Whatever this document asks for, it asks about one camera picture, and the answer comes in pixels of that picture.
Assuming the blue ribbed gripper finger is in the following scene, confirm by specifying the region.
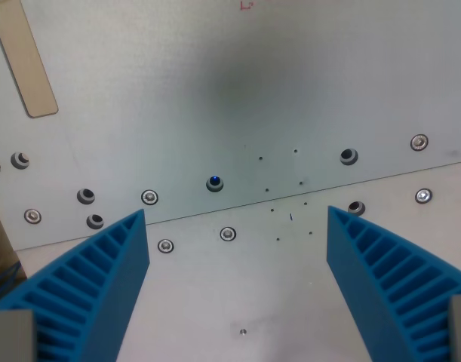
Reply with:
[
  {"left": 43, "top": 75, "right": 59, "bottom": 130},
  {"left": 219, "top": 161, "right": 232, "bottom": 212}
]
[
  {"left": 0, "top": 208, "right": 151, "bottom": 362},
  {"left": 326, "top": 205, "right": 461, "bottom": 362}
]

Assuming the beige flat strip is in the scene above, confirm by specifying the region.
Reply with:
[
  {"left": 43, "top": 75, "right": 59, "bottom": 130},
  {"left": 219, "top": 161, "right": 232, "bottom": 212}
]
[{"left": 0, "top": 0, "right": 60, "bottom": 118}]

